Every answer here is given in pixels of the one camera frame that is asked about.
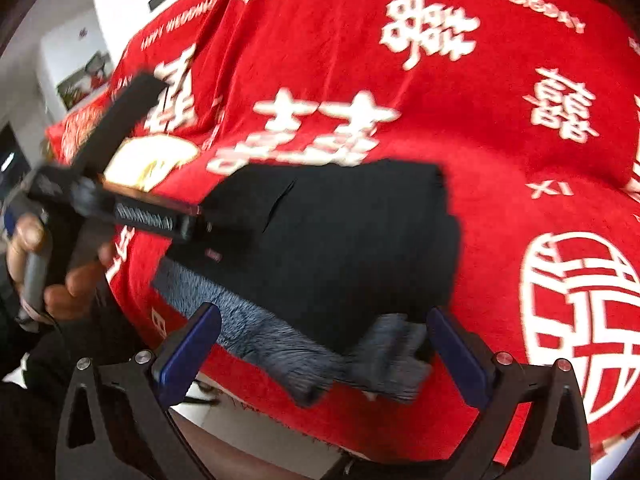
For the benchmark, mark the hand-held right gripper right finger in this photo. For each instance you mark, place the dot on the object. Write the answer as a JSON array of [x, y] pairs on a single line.
[[460, 355]]

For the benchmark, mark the person's left hand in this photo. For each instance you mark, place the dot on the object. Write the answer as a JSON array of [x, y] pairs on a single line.
[[75, 290]]

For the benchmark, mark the black pants with grey lining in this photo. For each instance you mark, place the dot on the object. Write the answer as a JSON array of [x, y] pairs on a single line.
[[350, 240]]

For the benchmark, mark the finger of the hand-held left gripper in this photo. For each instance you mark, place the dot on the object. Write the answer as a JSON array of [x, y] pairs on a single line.
[[150, 217], [120, 120]]

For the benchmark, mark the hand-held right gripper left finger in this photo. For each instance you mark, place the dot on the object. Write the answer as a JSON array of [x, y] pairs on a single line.
[[190, 347]]

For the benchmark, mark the wall picture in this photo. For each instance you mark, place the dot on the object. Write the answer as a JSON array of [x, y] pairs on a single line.
[[80, 82]]

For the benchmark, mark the red printed blanket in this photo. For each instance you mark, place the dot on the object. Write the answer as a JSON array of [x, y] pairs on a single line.
[[475, 135]]

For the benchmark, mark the red printed pillow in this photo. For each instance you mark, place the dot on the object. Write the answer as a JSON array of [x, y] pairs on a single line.
[[75, 130]]

